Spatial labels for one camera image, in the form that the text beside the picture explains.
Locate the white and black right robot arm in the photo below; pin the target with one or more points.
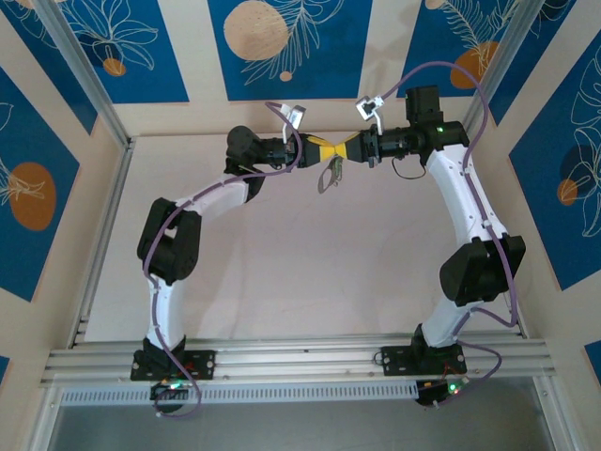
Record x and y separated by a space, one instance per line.
453 197

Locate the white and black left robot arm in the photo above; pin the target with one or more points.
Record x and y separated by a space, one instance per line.
220 199

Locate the black electronics box green light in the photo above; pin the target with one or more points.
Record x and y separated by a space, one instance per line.
164 392
429 394

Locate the aluminium corner post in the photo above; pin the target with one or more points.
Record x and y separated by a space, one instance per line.
497 70
85 70

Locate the aluminium side rail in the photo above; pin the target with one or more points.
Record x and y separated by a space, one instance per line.
518 329
113 202

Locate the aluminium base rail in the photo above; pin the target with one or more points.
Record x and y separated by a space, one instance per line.
305 359

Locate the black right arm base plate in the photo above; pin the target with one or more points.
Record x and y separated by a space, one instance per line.
394 359

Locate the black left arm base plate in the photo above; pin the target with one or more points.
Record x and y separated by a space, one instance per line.
206 364

